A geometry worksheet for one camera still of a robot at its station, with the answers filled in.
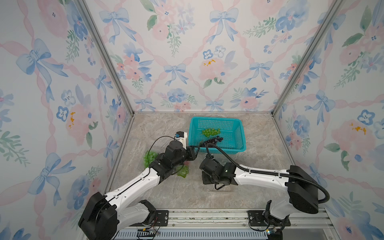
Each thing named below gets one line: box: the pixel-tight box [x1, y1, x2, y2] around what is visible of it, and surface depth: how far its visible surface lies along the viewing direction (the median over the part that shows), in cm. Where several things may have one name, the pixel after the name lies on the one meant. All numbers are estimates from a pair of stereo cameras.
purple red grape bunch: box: [199, 136, 224, 148], surface depth 100 cm
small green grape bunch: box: [202, 128, 221, 137], surface depth 106 cm
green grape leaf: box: [177, 165, 189, 178], surface depth 85 cm
